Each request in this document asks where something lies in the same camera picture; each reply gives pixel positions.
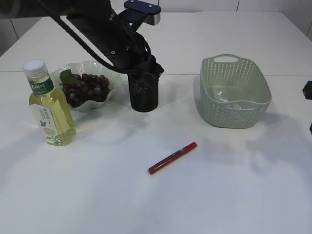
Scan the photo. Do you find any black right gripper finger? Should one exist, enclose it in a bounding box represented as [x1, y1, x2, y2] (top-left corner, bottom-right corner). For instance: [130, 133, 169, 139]
[302, 81, 312, 99]

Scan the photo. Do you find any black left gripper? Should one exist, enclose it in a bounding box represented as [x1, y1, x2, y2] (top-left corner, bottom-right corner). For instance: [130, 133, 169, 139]
[66, 7, 164, 84]

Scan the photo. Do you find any clear plastic sheet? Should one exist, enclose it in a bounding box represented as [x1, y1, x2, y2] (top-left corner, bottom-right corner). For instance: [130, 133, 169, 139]
[214, 89, 241, 110]

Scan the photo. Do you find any purple artificial grape bunch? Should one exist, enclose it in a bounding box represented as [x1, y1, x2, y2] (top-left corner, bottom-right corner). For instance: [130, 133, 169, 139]
[59, 69, 111, 108]

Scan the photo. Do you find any red glitter pen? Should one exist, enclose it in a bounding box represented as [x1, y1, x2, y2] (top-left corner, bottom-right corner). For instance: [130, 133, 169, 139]
[148, 142, 197, 175]

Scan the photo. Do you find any yellow tea drink bottle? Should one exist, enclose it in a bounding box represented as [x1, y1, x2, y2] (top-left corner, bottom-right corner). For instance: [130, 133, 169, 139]
[23, 59, 76, 146]

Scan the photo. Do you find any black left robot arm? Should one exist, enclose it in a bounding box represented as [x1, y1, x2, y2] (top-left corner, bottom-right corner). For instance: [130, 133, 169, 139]
[0, 0, 164, 85]

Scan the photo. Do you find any black mesh pen holder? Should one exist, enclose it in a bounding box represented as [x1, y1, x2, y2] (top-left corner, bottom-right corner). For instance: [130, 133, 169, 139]
[128, 75, 159, 112]

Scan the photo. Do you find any green plastic woven basket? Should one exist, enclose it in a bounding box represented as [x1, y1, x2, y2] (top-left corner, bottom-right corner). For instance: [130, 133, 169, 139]
[199, 54, 272, 129]

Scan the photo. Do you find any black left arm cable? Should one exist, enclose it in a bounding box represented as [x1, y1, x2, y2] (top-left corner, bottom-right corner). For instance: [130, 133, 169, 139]
[50, 14, 156, 76]

